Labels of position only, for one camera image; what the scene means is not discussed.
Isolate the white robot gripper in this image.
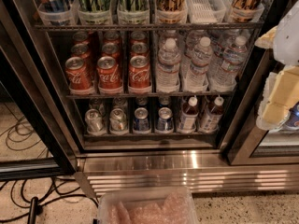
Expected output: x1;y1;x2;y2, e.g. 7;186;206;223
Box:
254;1;299;125

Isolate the orange gold can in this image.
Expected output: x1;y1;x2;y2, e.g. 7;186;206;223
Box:
230;0;262;22
156;0;185;23

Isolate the fridge glass door right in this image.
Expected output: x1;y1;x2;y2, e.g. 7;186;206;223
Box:
221;48;299;165

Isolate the fridge glass door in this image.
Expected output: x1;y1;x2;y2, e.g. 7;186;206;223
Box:
0;0;78;181
221;48;299;165

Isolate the white empty shelf tray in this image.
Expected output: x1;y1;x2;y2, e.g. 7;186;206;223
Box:
186;0;226;23

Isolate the blue can front right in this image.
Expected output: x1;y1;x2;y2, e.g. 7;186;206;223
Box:
156;107;174;133

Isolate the steel fridge base grille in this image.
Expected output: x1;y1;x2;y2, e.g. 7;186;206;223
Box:
74;150;299;197

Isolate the red cola can front right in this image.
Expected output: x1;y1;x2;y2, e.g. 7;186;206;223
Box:
128;55;151;93

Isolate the red cola can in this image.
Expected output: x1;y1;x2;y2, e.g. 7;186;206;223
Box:
96;56;123;94
65;57;95;95
71;43;94;79
101;43;121;63
128;55;151;93
130;42;150;57

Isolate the red cola can middle right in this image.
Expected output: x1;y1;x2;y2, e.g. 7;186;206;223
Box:
130;42;150;57

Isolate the blue can front left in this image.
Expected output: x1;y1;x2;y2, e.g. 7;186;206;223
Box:
133;107;150;133

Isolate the green can right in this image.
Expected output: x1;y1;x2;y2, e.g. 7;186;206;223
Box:
117;0;150;24

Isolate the green can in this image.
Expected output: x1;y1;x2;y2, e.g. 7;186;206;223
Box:
117;0;150;24
78;0;111;24

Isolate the silver can front right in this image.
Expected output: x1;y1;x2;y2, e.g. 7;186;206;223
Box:
109;108;128;135

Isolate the silver can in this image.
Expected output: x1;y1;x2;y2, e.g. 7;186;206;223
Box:
109;108;128;135
85;109;106;136

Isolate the red cola can front middle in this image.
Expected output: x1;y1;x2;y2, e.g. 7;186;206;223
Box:
96;56;123;94

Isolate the red cola can middle centre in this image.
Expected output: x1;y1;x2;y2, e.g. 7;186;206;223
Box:
101;43;121;63

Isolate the silver can front left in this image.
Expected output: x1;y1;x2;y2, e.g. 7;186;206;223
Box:
85;109;106;136

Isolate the green can left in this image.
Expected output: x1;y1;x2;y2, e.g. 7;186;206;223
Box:
78;0;111;24

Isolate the red cola can middle left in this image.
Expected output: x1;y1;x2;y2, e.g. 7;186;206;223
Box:
71;43;94;79

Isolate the red cola can front left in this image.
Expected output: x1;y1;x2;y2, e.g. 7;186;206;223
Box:
65;57;95;95

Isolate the blue red can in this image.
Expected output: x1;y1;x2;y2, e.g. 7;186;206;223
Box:
37;0;78;26

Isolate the fridge glass door left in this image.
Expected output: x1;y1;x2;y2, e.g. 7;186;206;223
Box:
0;0;78;181

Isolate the water bottle front right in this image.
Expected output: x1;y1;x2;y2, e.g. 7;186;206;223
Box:
209;35;248;92

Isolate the water bottle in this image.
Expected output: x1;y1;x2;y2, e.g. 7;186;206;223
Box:
185;36;213;92
209;35;248;92
156;38;181;93

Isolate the water bottle front middle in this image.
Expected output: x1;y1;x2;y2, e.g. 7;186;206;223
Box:
185;36;213;92

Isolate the tea bottle right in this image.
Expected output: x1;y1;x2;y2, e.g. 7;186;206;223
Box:
199;96;224;133

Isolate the tea bottle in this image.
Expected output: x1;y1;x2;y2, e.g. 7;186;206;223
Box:
178;96;199;133
199;96;224;133

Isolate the tea bottle left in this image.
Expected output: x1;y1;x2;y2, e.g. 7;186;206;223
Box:
178;96;199;133

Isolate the water bottle front left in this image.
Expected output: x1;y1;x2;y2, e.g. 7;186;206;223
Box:
156;38;181;93

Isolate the clear plastic bin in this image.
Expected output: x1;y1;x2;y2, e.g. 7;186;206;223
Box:
97;187;199;224

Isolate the black floor cable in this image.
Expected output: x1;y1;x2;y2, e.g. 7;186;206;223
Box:
0;103;100;224

